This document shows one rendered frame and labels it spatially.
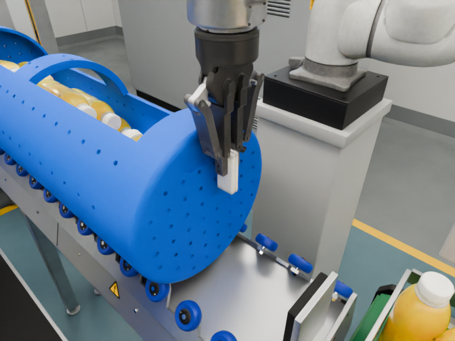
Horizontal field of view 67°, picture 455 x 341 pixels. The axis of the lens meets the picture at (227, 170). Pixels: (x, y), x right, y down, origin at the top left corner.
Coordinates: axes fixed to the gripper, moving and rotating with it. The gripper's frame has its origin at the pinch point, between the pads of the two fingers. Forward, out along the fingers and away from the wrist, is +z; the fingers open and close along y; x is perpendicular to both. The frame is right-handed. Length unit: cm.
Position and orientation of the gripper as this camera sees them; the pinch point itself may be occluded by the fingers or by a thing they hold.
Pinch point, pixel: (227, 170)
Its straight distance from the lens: 51.1
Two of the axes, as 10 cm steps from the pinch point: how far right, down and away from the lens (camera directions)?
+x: -7.4, -3.8, 5.5
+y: 6.7, -4.3, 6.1
